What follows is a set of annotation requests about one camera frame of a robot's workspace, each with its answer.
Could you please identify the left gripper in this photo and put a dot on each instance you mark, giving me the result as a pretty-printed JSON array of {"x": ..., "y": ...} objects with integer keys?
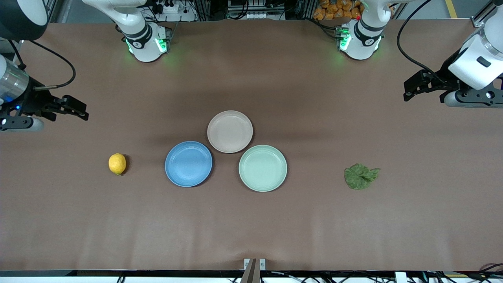
[{"x": 443, "y": 80}]

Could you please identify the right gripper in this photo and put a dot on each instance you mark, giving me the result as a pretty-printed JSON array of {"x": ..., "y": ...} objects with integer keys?
[{"x": 34, "y": 100}]

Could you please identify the yellow lemon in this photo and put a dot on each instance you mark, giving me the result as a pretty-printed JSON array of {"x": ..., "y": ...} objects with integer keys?
[{"x": 117, "y": 164}]

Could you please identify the green lettuce leaf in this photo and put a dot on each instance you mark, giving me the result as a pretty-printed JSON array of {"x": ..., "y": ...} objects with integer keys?
[{"x": 357, "y": 177}]

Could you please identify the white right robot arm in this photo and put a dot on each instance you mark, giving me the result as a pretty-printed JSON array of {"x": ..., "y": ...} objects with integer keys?
[{"x": 141, "y": 43}]

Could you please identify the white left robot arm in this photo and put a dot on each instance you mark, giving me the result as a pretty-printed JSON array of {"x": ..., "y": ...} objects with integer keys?
[{"x": 363, "y": 39}]

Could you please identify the bag of orange fruits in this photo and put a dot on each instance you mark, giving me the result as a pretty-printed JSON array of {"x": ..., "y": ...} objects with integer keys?
[{"x": 330, "y": 10}]

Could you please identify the blue plate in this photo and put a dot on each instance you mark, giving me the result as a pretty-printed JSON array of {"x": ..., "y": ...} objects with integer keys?
[{"x": 188, "y": 165}]

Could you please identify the white power strip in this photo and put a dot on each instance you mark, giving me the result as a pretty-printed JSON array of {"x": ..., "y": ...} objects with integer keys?
[{"x": 171, "y": 8}]

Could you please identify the brown table cover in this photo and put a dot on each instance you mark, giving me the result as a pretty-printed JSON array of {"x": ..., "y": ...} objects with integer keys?
[{"x": 353, "y": 236}]

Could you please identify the beige plate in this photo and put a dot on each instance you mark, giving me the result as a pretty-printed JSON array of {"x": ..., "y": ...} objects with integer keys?
[{"x": 230, "y": 131}]

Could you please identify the light green plate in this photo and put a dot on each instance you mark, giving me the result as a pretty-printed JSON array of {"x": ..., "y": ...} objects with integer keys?
[{"x": 263, "y": 169}]

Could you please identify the white control equipment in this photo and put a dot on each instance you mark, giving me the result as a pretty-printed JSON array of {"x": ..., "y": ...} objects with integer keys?
[{"x": 255, "y": 15}]

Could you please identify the aluminium frame profile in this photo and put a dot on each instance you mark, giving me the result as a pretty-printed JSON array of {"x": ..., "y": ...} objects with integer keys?
[{"x": 477, "y": 22}]

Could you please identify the silver table edge bracket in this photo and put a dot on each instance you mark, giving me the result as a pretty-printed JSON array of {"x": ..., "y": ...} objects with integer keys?
[{"x": 246, "y": 264}]

